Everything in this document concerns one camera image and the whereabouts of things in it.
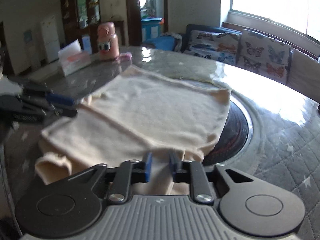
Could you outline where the cream knit garment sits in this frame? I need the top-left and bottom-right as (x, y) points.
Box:
(35, 66), (231, 195)

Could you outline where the white tissue pack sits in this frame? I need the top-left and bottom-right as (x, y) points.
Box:
(58, 40), (91, 76)

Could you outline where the white refrigerator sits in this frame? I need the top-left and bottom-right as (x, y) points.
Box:
(40, 15), (60, 63)

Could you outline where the round black induction hob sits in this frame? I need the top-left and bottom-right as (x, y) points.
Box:
(202, 98), (252, 166)

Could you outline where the pink cartoon face bottle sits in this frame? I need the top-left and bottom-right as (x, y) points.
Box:
(97, 22), (120, 61)

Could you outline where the dark wooden display cabinet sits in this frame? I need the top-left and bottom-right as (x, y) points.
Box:
(60, 0), (101, 45)

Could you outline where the plain beige sofa cushion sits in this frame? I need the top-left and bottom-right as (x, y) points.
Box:
(287, 48), (320, 102)

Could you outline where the blue blanket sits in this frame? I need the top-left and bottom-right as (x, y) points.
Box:
(141, 33), (183, 52)

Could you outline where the butterfly print sofa cushion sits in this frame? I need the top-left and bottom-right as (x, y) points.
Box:
(184, 30), (240, 66)

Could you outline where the dark blue sofa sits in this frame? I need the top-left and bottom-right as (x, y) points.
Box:
(183, 25), (319, 102)

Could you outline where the pink fluffy hair tie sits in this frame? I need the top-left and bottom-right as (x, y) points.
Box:
(116, 52), (133, 62)

